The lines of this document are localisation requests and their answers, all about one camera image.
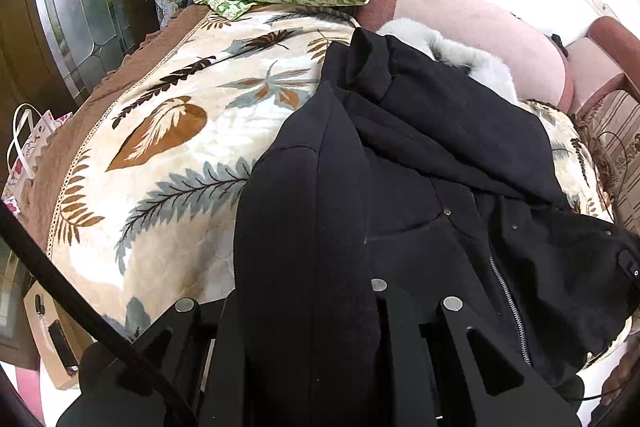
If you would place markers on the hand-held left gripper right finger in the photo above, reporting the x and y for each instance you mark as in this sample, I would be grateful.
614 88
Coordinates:
400 332

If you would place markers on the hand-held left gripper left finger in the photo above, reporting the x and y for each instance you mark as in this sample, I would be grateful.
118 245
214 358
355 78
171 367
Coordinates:
220 332

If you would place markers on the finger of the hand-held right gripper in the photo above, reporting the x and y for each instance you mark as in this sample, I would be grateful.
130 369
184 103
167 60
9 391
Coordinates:
629 263

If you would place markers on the black coat with fur collar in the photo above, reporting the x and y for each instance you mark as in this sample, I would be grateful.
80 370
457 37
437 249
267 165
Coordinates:
400 147

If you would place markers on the person's right forearm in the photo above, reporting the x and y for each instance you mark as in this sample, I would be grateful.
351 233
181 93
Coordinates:
622 374

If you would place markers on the striped floral cushion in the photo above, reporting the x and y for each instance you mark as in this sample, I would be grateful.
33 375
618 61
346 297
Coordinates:
622 147

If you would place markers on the leaf print blanket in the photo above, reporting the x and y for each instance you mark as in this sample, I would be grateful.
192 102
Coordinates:
165 187

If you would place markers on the black phone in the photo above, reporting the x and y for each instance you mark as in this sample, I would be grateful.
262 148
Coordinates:
62 347

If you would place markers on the cardboard box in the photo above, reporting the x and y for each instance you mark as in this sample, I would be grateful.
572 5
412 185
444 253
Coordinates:
40 322

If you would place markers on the small black item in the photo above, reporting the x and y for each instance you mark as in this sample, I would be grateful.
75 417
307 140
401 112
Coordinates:
560 46

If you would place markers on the floral paper gift bag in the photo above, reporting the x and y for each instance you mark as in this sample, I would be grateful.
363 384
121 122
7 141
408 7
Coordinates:
30 147

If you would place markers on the patterned glass door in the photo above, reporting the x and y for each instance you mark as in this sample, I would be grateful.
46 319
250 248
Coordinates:
85 17

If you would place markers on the wooden door frame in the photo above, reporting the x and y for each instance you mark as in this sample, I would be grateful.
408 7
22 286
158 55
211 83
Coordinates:
25 37

